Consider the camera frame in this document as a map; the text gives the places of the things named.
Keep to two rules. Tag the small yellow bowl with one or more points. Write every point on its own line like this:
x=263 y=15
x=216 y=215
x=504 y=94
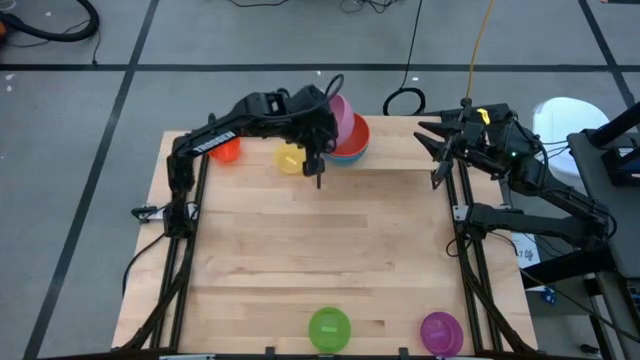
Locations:
x=289 y=160

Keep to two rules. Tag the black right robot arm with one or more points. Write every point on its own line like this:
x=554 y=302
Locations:
x=540 y=225

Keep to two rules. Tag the small purple bowl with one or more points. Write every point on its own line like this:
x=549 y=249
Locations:
x=440 y=332

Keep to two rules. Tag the large blue bowl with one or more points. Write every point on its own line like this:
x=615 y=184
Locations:
x=350 y=161

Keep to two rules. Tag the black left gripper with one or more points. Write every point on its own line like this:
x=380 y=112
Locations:
x=312 y=120

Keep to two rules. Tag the white plastic chair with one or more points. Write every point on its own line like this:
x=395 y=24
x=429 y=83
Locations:
x=565 y=120

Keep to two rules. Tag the black box on side table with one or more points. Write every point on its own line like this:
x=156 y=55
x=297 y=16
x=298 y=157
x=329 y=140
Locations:
x=622 y=167

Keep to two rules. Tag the wooden shelf with black legs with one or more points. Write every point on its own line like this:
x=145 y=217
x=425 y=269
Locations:
x=395 y=150

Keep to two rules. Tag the white paper sheet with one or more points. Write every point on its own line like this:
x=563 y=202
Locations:
x=527 y=260

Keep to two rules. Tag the large red bowl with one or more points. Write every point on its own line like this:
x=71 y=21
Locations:
x=359 y=140

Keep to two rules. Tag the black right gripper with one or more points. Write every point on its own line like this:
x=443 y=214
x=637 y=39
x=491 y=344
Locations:
x=475 y=137

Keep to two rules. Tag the black aluminium table frame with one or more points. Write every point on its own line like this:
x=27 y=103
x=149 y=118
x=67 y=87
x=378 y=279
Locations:
x=201 y=180

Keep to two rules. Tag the small blue object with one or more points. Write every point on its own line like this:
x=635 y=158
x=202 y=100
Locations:
x=548 y=296

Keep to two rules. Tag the large pink bowl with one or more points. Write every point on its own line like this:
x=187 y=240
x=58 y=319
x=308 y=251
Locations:
x=344 y=117

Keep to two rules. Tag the grey side table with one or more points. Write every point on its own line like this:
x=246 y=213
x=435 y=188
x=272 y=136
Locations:
x=625 y=235

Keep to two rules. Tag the small green bowl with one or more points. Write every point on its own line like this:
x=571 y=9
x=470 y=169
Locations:
x=330 y=320

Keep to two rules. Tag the small orange bowl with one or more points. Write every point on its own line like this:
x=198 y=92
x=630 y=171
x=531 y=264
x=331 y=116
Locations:
x=226 y=152

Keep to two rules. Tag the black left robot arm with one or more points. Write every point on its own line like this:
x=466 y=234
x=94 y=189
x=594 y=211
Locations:
x=250 y=120

